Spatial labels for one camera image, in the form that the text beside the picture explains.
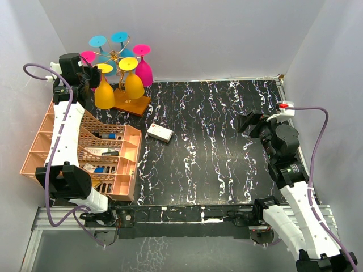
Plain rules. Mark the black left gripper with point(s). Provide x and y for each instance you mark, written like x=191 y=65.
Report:
x=95 y=73

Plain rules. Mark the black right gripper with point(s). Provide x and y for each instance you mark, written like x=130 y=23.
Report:
x=252 y=118

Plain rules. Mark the pink wine glass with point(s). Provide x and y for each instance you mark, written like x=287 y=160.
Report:
x=143 y=70
x=87 y=57

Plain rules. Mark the yellow wine glass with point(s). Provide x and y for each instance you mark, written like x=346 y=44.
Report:
x=104 y=93
x=133 y=84

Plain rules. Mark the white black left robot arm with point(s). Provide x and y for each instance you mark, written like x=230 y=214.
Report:
x=61 y=176

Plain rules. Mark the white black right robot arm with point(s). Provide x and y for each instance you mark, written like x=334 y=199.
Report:
x=307 y=236

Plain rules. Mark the blue wine glass left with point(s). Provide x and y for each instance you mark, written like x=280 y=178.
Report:
x=103 y=56

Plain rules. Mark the blue wine glass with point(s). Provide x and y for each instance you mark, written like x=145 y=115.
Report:
x=123 y=39
x=103 y=56

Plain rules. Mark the blue wine glass right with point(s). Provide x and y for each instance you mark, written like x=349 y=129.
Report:
x=123 y=39

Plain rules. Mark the pink plastic file organizer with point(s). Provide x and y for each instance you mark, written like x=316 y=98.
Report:
x=115 y=148

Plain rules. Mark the white red small box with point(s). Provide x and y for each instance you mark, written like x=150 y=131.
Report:
x=160 y=132

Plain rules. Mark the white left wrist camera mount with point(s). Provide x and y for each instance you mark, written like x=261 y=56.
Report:
x=55 y=69

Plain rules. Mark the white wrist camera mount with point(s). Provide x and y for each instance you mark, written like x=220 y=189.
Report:
x=285 y=111
x=55 y=69

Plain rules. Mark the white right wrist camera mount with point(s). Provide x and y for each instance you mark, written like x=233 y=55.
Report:
x=285 y=111

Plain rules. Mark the gold wire wine glass rack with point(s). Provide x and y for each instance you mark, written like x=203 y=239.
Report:
x=125 y=75

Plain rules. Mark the black metal front rail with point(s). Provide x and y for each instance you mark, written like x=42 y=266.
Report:
x=184 y=218

